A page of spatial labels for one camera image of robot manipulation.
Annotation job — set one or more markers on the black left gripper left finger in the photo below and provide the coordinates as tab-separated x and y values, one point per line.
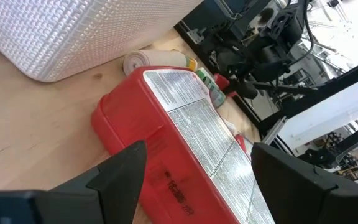
113	186

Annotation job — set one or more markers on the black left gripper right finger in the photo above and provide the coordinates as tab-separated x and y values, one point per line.
291	186

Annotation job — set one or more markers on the red first aid case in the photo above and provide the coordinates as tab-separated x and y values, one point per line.
129	105

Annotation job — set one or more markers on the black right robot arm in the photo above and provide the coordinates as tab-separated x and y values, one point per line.
269	59

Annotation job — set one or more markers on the white woven plastic basket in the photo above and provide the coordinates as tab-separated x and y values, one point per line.
73	31

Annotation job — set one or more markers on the silver aluminium extrusion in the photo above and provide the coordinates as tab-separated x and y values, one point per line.
273	130

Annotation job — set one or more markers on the white and red flat packet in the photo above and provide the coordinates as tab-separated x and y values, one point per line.
240	141

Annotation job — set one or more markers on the white panel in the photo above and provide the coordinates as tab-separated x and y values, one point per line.
331	115

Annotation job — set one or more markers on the small red cap item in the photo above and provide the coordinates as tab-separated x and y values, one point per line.
221	81

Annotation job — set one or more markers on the green and white tube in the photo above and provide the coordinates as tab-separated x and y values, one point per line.
211	85

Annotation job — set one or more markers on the white rolled bandage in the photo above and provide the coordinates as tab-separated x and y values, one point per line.
154	59

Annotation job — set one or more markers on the black frame post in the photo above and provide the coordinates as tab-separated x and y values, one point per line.
328	88

